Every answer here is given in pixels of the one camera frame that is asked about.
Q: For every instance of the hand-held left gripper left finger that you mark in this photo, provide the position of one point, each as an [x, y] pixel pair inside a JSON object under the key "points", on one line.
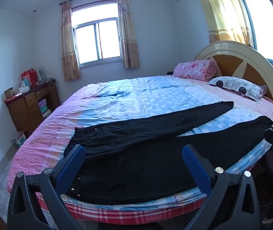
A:
{"points": [[70, 167]]}

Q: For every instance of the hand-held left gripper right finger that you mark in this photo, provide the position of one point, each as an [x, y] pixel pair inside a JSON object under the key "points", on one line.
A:
{"points": [[196, 167]]}

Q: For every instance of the black pants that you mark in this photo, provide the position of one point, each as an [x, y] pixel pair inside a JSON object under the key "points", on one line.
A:
{"points": [[151, 148]]}

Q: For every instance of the printed cardboard box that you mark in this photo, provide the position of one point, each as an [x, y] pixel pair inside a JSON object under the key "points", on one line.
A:
{"points": [[20, 140]]}

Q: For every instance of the cream and brown headboard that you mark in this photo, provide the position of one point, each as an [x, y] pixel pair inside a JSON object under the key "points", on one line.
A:
{"points": [[249, 71]]}

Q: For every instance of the patterned pillow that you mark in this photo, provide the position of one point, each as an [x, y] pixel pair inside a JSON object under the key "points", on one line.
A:
{"points": [[235, 86]]}

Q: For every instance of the stack of books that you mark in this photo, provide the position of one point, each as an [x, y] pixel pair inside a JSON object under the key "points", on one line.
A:
{"points": [[44, 107]]}

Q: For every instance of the wooden cabinet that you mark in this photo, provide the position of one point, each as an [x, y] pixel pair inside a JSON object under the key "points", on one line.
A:
{"points": [[28, 115]]}

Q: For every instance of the small white box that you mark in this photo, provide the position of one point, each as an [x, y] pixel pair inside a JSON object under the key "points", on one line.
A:
{"points": [[22, 90]]}

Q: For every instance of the bed with pastel patterned sheet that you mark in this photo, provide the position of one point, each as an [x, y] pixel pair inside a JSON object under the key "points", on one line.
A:
{"points": [[139, 95]]}

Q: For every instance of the large window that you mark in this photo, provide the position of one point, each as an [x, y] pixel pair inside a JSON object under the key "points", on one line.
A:
{"points": [[259, 28]]}

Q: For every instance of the open cardboard box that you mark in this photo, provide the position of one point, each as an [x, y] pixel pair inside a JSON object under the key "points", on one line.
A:
{"points": [[8, 93]]}

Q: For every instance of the red gift bag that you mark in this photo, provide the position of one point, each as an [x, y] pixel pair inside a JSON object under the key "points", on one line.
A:
{"points": [[32, 77]]}

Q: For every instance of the small black object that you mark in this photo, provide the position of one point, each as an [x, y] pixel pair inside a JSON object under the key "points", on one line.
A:
{"points": [[170, 73]]}

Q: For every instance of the pink folded blanket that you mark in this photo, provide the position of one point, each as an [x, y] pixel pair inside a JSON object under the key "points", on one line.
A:
{"points": [[194, 69]]}

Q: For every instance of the pink floral curtain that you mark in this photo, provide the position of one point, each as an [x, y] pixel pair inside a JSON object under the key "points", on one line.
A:
{"points": [[129, 40], [68, 52]]}

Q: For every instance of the small sliding window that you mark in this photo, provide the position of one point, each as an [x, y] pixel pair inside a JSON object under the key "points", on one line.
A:
{"points": [[88, 43]]}

